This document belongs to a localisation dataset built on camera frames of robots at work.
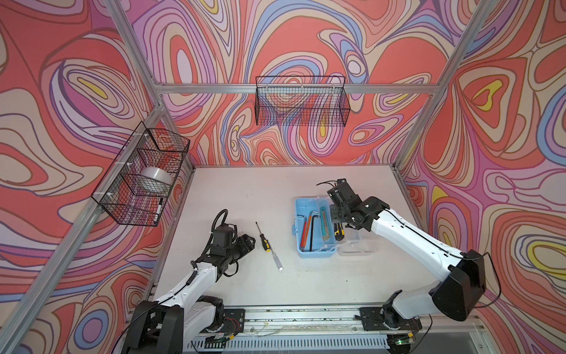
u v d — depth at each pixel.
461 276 0.40
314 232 0.96
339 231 0.85
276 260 0.87
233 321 0.73
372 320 0.73
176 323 0.41
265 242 0.91
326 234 0.86
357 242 0.81
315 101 0.96
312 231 0.96
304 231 0.96
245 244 0.78
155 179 0.70
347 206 0.59
